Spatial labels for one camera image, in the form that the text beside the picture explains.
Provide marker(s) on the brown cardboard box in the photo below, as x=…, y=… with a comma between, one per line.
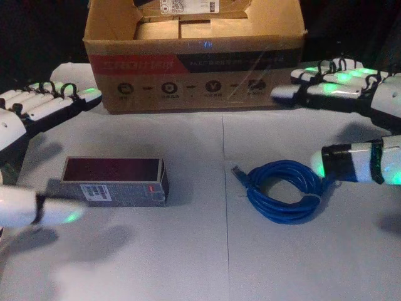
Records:
x=194, y=78

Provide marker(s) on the small grey product box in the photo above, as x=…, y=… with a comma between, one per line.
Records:
x=116, y=188

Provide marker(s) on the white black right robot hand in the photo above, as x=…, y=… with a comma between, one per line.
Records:
x=338, y=89

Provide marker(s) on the white table cover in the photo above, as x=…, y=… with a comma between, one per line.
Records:
x=200, y=257

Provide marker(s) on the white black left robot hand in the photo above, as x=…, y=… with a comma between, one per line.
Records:
x=37, y=103

